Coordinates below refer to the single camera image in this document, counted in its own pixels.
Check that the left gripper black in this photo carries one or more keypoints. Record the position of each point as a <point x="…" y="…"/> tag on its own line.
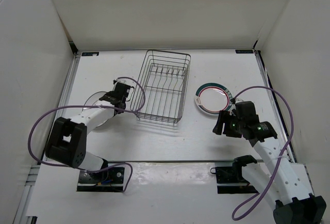
<point x="109" y="93"/>

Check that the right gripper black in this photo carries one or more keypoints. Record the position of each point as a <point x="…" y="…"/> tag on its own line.
<point x="225" y="116"/>

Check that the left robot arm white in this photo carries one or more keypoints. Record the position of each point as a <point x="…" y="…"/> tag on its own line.
<point x="68" y="140"/>

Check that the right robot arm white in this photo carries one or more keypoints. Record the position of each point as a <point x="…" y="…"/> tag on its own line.
<point x="290" y="200"/>

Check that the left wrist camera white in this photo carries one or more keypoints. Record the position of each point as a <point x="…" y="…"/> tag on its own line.
<point x="117" y="80"/>

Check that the wire dish rack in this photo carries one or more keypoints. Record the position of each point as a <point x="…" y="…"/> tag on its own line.
<point x="163" y="80"/>

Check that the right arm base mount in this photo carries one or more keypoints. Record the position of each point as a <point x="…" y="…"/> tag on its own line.
<point x="229" y="178"/>

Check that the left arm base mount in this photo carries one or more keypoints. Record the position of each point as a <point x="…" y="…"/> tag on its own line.
<point x="112" y="180"/>

